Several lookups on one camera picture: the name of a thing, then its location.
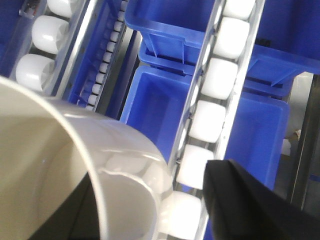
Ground centre roller track rail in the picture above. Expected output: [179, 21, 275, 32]
[158, 0, 265, 240]

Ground far left blue crate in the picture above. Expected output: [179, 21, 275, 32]
[0, 0, 25, 78]

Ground upper right blue crate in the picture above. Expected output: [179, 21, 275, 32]
[243, 0, 320, 98]

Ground lower middle blue crate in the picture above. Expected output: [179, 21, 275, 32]
[120, 65, 192, 161]

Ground upper middle blue crate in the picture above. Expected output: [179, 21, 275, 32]
[124, 0, 214, 76]

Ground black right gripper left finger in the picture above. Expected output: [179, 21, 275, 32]
[31, 174, 100, 240]

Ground white plastic bin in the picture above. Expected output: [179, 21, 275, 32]
[0, 77, 173, 240]

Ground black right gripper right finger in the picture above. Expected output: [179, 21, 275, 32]
[203, 160, 320, 240]

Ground small roller track rail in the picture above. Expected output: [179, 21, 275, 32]
[72, 0, 128, 111]

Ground left roller track rail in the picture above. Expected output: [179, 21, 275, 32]
[8, 0, 98, 96]

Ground lower right blue crate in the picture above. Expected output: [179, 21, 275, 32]
[202, 96, 291, 240]

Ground blue crate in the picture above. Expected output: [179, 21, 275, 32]
[120, 65, 192, 161]
[243, 0, 320, 98]
[124, 0, 214, 76]
[0, 0, 25, 78]
[202, 96, 291, 240]

